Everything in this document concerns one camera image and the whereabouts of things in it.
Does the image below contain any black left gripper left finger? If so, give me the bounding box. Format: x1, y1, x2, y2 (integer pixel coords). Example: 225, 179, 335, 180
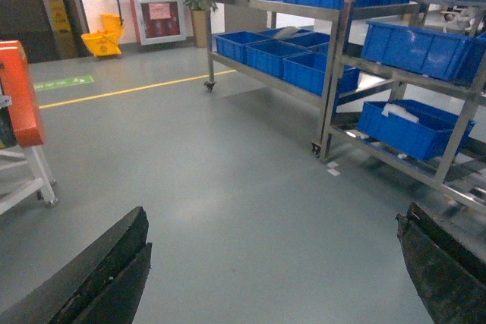
1, 206, 152, 323

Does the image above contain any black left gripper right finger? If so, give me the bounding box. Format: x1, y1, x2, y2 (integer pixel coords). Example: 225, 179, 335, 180
396, 203, 485, 323

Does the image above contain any blue bin on lower layer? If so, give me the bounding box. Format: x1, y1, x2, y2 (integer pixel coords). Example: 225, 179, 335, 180
357, 99, 459, 161

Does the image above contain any blue bin on layer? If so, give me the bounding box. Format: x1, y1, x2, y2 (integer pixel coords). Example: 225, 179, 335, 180
357, 99, 459, 161
361, 21, 471, 81

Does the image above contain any steel shelf rack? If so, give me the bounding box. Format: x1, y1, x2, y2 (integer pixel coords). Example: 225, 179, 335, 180
319, 0, 485, 214

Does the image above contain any white round turntable conveyor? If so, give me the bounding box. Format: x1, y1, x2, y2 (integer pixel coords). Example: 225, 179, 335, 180
1, 94, 58, 215

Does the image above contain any orange conveyor guard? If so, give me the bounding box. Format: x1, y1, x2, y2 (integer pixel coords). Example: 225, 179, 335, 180
1, 40, 46, 147

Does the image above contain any yellow mop bucket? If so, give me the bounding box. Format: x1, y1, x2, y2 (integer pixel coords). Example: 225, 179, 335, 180
81, 14, 124, 57

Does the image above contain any yellow wet floor sign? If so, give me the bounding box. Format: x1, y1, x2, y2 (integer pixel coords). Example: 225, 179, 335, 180
48, 0, 72, 33

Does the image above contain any steel wheeled cart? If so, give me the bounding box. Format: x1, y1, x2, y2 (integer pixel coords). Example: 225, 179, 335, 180
204, 0, 418, 156

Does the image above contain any potted green plant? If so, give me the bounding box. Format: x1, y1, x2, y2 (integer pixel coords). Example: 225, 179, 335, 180
183, 0, 218, 48

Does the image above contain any fire hydrant cabinet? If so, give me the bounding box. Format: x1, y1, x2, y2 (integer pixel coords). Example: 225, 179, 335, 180
130, 0, 186, 46

